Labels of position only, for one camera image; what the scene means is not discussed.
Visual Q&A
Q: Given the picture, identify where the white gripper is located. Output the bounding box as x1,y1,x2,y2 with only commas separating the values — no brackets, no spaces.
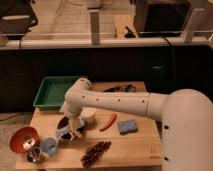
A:
68,115,83,140

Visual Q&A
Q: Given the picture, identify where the dark red grape bunch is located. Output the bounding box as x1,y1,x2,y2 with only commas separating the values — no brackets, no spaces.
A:
81,141,111,168

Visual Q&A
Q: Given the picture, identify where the white cylindrical cup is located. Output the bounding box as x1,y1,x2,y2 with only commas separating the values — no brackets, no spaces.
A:
81,107,96,124

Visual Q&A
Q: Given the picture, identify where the dark cloth towel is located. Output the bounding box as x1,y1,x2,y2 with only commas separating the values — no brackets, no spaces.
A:
103,84,136,92

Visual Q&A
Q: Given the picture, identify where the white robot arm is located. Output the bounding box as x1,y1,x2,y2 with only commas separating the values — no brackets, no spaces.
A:
63,78,213,171

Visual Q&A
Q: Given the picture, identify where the black partition panel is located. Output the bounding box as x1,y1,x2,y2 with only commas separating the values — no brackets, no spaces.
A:
0,45,213,112

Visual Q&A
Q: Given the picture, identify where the blue sponge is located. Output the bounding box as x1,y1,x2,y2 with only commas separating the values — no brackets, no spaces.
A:
117,120,137,134

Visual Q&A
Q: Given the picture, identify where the green plastic tray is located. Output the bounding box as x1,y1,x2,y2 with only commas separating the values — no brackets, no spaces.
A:
33,76,79,110

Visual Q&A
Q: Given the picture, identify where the dark purple bowl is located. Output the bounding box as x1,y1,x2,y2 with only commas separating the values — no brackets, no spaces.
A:
55,116,85,140

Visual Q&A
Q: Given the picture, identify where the red bowl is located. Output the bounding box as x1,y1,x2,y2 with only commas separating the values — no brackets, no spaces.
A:
9,126,40,154

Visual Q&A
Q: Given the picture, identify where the black office chair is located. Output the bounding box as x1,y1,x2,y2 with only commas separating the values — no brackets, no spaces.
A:
0,0,38,39

